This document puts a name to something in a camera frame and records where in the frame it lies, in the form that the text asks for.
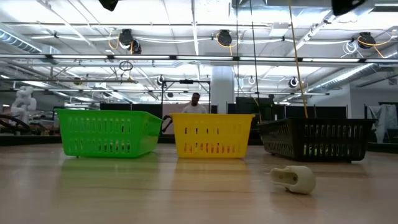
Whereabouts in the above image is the white humanoid robot figure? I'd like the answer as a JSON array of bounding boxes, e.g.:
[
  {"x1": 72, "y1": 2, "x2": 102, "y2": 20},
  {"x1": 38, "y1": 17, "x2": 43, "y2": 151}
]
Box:
[{"x1": 10, "y1": 85, "x2": 37, "y2": 125}]

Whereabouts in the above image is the black plastic basket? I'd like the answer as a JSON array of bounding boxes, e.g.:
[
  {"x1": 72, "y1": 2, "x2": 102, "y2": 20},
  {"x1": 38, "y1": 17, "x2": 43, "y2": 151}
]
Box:
[{"x1": 257, "y1": 117, "x2": 377, "y2": 163}]

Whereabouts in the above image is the long ceiling light strip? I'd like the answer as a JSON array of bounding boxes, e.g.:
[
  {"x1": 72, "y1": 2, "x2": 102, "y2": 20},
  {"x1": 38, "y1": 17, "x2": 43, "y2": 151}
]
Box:
[{"x1": 0, "y1": 53, "x2": 398, "y2": 64}]

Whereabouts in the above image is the black hanging cable ring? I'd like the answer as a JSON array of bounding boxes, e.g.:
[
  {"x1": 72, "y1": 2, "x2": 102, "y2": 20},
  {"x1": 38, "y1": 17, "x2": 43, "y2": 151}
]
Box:
[{"x1": 119, "y1": 60, "x2": 134, "y2": 72}]

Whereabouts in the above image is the green plastic basket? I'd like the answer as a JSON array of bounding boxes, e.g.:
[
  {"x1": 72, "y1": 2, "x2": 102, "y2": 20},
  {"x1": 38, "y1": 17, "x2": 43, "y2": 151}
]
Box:
[{"x1": 55, "y1": 108, "x2": 164, "y2": 159}]

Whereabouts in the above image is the white building pillar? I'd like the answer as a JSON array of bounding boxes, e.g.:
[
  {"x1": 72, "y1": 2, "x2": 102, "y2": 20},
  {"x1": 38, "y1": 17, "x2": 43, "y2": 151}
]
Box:
[{"x1": 210, "y1": 65, "x2": 236, "y2": 114}]

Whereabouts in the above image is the black metal rig frame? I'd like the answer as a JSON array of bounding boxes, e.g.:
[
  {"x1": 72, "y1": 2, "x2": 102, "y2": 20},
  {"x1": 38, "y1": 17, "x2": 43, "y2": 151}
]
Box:
[{"x1": 160, "y1": 79, "x2": 211, "y2": 119}]

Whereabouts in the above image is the person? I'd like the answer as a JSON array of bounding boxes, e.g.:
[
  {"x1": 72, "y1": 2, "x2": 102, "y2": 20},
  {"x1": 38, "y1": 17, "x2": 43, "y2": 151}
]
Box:
[{"x1": 181, "y1": 92, "x2": 208, "y2": 114}]

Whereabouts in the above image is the white covered equipment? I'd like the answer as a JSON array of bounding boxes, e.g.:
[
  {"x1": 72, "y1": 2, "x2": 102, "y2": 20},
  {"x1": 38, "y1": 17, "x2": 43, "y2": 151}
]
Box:
[{"x1": 368, "y1": 103, "x2": 398, "y2": 144}]

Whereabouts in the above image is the silver ceiling air duct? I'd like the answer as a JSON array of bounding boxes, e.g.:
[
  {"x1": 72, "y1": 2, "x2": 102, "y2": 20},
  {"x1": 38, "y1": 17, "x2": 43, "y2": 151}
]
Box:
[{"x1": 306, "y1": 49, "x2": 398, "y2": 93}]

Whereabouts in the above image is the yellow plastic basket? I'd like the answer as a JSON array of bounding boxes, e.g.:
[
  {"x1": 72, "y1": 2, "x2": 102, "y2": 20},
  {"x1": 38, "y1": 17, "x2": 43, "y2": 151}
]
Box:
[{"x1": 169, "y1": 113, "x2": 256, "y2": 159}]

